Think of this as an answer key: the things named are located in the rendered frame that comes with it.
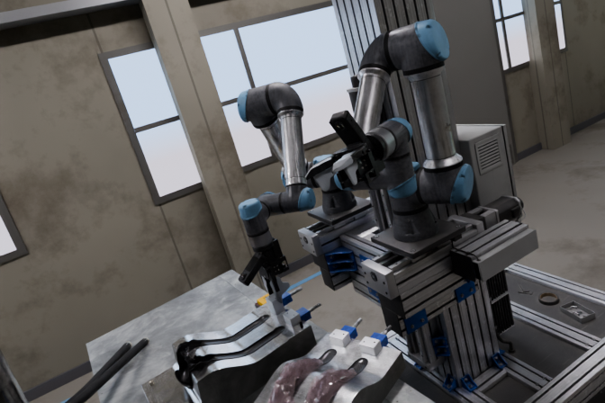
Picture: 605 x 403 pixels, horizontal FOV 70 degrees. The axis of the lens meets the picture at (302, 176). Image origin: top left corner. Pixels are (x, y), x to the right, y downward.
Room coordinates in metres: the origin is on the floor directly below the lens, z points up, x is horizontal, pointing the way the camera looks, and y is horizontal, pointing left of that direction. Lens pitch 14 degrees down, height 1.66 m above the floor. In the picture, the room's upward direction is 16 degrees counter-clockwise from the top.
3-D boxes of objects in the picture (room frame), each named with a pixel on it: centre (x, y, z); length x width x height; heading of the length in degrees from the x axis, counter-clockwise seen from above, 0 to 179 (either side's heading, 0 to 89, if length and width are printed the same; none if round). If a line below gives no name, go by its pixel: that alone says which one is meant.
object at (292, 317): (1.28, 0.12, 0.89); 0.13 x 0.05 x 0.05; 119
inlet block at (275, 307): (1.38, 0.17, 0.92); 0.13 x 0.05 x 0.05; 119
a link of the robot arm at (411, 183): (1.06, -0.22, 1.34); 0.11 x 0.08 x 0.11; 49
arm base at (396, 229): (1.34, -0.31, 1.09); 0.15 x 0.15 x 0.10
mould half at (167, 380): (1.21, 0.39, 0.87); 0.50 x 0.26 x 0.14; 119
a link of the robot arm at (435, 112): (1.25, -0.41, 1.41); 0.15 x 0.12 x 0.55; 49
